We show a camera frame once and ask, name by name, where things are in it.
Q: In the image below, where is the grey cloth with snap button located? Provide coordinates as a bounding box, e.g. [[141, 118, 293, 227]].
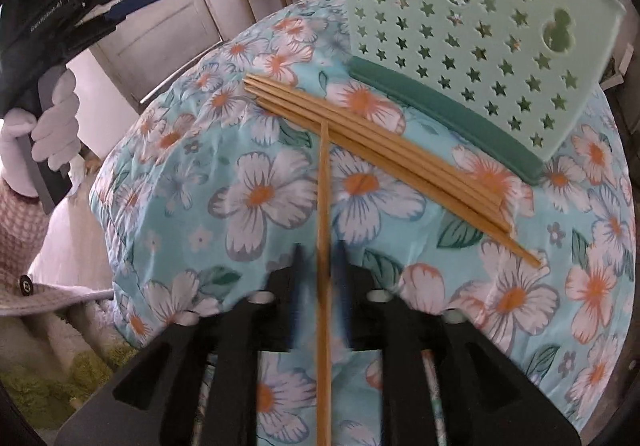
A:
[[0, 273, 116, 319]]

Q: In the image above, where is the green shaggy rug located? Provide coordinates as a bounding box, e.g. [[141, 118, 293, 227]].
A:
[[0, 321, 146, 432]]

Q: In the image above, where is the single bamboo chopstick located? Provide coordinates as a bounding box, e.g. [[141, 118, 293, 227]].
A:
[[315, 122, 333, 446]]

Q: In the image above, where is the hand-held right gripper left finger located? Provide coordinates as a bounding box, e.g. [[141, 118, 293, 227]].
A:
[[52, 243, 311, 446]]

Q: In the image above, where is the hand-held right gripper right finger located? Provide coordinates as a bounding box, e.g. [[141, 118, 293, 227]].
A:
[[332, 241, 583, 446]]

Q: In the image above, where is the person's left forearm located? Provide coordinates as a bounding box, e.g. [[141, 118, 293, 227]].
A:
[[0, 176, 52, 274]]

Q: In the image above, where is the floral blue blanket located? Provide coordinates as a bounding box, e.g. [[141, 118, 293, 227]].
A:
[[87, 0, 640, 446]]

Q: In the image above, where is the pile of bamboo chopsticks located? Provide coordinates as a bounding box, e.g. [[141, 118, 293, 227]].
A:
[[244, 74, 546, 269]]

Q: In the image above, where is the white door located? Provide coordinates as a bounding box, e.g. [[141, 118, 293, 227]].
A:
[[42, 0, 223, 102]]

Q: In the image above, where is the person's left hand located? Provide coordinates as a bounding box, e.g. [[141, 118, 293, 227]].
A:
[[0, 69, 82, 194]]

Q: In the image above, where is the dark green drip tray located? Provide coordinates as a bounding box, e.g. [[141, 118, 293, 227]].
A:
[[350, 56, 546, 184]]

